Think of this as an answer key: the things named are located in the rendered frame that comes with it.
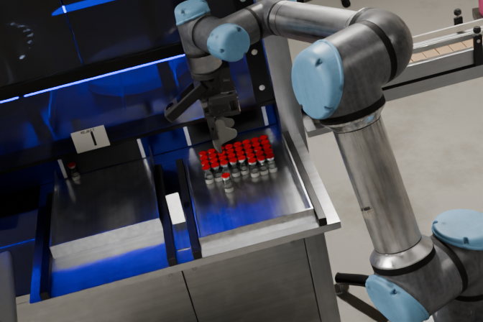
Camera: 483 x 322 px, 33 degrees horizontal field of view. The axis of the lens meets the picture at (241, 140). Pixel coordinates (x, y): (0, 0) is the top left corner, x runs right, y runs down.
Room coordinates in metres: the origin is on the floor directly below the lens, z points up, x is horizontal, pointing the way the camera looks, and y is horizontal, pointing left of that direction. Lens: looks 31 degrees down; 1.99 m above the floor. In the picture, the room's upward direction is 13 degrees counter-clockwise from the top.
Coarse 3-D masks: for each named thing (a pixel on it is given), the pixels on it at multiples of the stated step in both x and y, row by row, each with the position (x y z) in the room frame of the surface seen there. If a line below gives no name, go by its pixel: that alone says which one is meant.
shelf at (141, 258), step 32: (160, 160) 1.87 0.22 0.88; (192, 160) 1.83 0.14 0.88; (320, 192) 1.56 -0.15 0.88; (64, 256) 1.55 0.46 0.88; (96, 256) 1.52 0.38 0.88; (128, 256) 1.49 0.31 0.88; (160, 256) 1.46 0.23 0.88; (192, 256) 1.44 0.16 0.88; (224, 256) 1.42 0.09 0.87; (32, 288) 1.45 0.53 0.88; (64, 288) 1.43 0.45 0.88; (96, 288) 1.41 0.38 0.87
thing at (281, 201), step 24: (192, 168) 1.79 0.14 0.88; (288, 168) 1.68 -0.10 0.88; (192, 192) 1.66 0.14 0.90; (216, 192) 1.65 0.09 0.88; (240, 192) 1.63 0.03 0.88; (264, 192) 1.61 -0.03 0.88; (288, 192) 1.58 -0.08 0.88; (216, 216) 1.56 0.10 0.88; (240, 216) 1.53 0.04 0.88; (264, 216) 1.51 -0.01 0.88; (288, 216) 1.45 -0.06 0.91; (312, 216) 1.46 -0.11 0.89; (216, 240) 1.45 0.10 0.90; (240, 240) 1.45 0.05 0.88
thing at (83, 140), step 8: (96, 128) 1.81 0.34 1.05; (104, 128) 1.81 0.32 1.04; (72, 136) 1.81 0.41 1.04; (80, 136) 1.81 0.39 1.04; (88, 136) 1.81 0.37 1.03; (96, 136) 1.81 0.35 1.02; (104, 136) 1.81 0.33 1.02; (80, 144) 1.81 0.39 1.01; (88, 144) 1.81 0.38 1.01; (104, 144) 1.81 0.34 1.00; (80, 152) 1.81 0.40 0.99
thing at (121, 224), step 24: (120, 168) 1.87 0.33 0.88; (144, 168) 1.84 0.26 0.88; (72, 192) 1.81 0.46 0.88; (96, 192) 1.78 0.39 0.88; (120, 192) 1.76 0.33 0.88; (144, 192) 1.73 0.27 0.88; (72, 216) 1.70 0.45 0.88; (96, 216) 1.67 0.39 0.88; (120, 216) 1.65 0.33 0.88; (144, 216) 1.62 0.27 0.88; (72, 240) 1.55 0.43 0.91; (96, 240) 1.55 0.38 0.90; (120, 240) 1.55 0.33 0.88
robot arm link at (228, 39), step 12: (240, 12) 1.58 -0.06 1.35; (204, 24) 1.57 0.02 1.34; (216, 24) 1.55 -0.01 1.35; (228, 24) 1.54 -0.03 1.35; (240, 24) 1.55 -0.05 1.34; (252, 24) 1.56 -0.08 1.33; (204, 36) 1.55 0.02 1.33; (216, 36) 1.52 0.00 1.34; (228, 36) 1.51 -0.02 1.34; (240, 36) 1.52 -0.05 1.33; (252, 36) 1.55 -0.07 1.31; (204, 48) 1.55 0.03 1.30; (216, 48) 1.51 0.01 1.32; (228, 48) 1.50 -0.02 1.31; (240, 48) 1.51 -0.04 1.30; (228, 60) 1.50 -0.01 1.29
